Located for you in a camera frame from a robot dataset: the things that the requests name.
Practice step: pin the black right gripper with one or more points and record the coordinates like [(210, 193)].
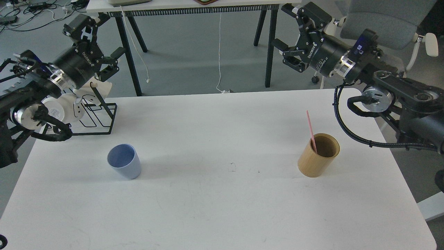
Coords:
[(314, 49)]

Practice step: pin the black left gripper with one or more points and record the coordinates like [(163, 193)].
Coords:
[(84, 59)]

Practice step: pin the pink chopstick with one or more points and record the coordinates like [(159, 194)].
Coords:
[(312, 137)]

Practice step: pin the blue plastic cup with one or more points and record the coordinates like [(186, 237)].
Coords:
[(124, 159)]

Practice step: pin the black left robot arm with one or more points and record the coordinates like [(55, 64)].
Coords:
[(23, 113)]

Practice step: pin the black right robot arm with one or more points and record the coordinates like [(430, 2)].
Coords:
[(413, 109)]

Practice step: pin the white jug on rack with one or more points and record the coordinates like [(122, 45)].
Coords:
[(86, 91)]

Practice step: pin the white background table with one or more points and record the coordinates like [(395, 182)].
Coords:
[(125, 11)]

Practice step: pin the white mug on rack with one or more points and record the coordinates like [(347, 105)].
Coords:
[(68, 108)]

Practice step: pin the grey office chair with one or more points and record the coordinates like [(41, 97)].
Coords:
[(396, 22)]

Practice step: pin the bamboo cylinder holder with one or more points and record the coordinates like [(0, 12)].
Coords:
[(318, 155)]

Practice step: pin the black wire dish rack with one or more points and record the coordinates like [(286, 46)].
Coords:
[(98, 119)]

